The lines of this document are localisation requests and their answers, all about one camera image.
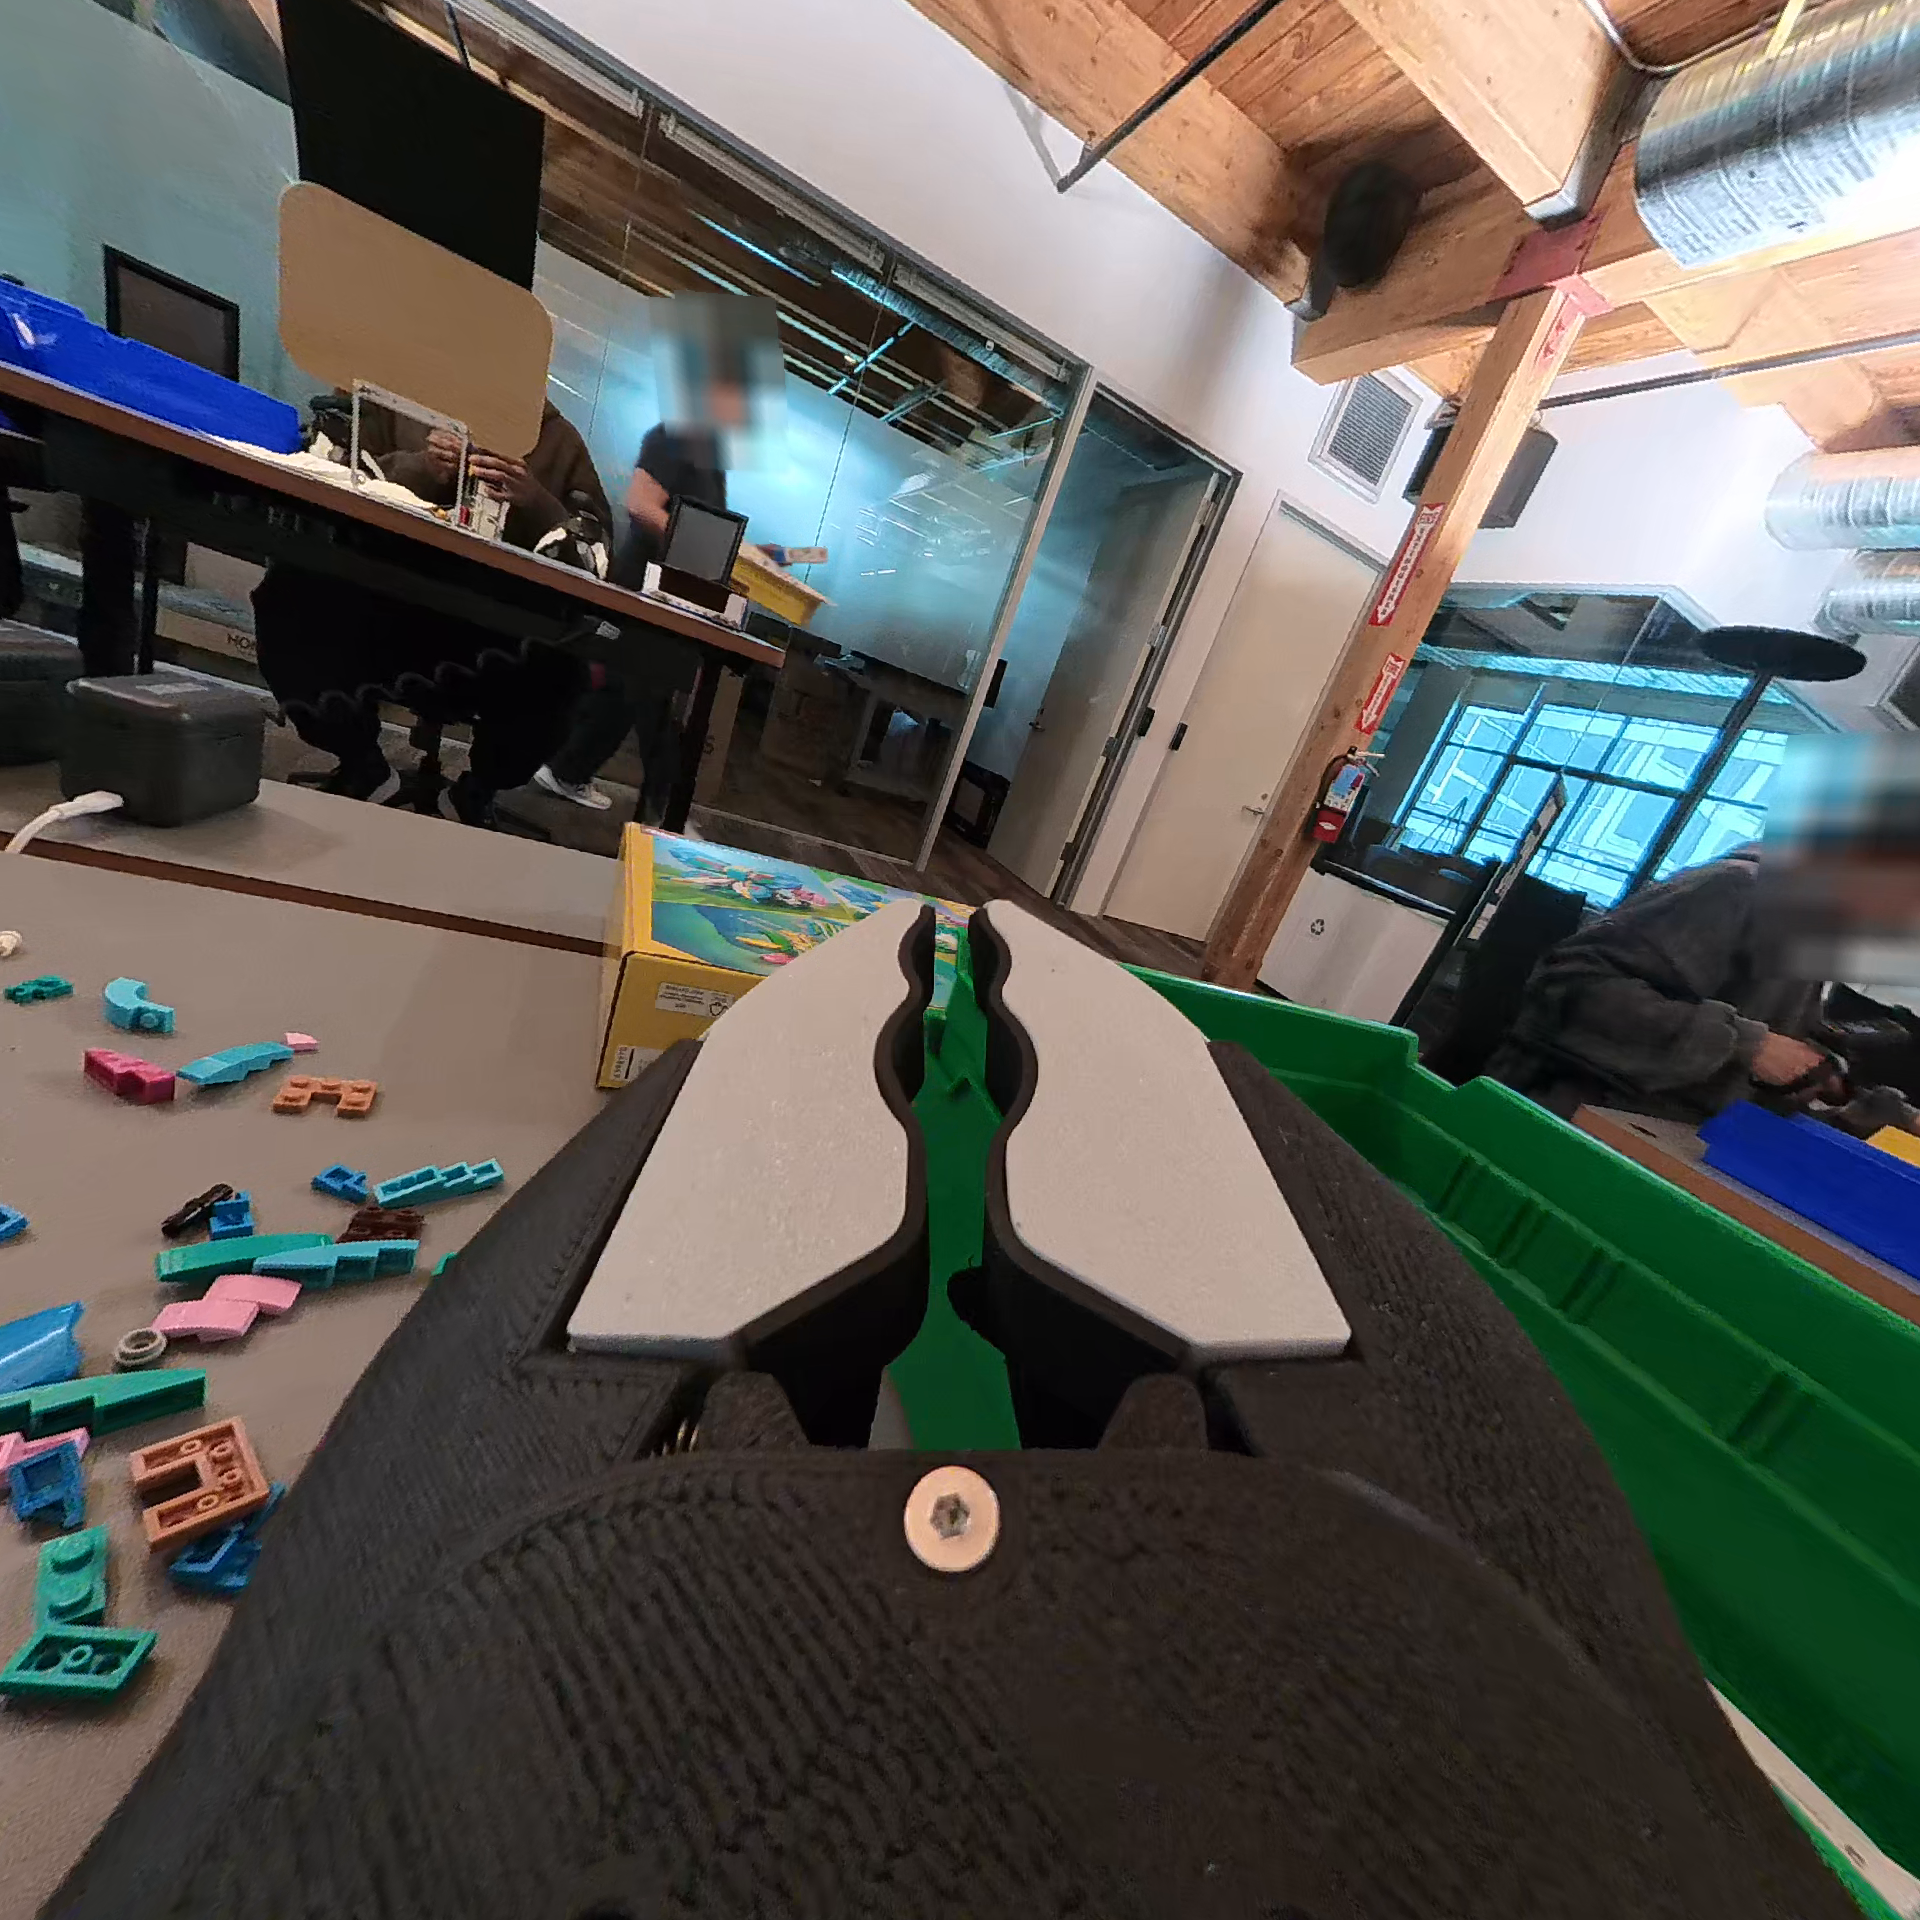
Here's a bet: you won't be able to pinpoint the small yellow box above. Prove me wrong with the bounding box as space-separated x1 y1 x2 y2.
736 542 831 624

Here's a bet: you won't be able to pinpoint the long wooden work table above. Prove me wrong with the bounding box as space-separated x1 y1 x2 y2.
0 361 789 835

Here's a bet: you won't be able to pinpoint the long red post sign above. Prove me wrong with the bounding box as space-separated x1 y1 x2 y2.
1371 504 1450 624

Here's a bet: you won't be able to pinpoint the wooden post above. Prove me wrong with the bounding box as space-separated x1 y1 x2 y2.
1200 285 1570 984

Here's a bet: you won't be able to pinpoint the white charging cable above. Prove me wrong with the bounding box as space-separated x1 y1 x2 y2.
0 785 124 861

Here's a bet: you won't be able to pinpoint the green plastic bin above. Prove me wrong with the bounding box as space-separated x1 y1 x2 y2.
886 959 1920 1878

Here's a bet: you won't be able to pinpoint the blue plastic bin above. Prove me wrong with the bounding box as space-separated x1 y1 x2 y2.
0 276 304 451
1700 1104 1920 1276

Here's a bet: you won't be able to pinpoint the white door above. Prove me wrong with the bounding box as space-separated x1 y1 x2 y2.
1104 495 1389 924

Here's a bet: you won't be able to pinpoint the yellow toy box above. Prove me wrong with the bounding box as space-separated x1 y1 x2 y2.
597 822 977 1089

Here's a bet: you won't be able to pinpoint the black disc floor lamp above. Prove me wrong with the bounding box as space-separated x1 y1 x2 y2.
1700 625 1869 904

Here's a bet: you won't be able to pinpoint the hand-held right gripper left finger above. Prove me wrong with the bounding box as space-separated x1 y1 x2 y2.
563 901 940 1362

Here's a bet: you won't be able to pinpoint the round black ceiling speaker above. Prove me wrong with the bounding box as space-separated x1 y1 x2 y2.
1321 156 1424 295

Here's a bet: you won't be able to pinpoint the dark grey charger cube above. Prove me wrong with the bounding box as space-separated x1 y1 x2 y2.
0 624 84 765
61 672 270 826

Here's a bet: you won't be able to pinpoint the colourful toy bricks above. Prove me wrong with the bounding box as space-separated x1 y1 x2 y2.
0 974 504 1704

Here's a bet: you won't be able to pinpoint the small black monitor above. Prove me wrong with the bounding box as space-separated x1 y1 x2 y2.
104 246 243 376
660 495 749 594

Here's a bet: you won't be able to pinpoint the silver air duct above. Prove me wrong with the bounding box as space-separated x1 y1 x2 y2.
1763 446 1920 641
1634 0 1920 269

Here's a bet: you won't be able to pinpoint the black wall panel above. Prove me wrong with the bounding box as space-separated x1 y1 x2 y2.
277 0 547 285

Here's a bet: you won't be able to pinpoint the white recycling bin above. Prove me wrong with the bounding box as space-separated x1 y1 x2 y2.
1260 864 1450 1022

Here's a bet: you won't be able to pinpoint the black wall speaker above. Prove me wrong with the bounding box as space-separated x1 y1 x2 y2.
1404 405 1560 531

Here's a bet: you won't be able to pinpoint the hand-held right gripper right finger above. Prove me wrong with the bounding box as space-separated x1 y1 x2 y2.
967 896 1359 1362

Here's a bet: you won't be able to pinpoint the white wall vent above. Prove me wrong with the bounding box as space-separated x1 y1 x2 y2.
1313 365 1426 498

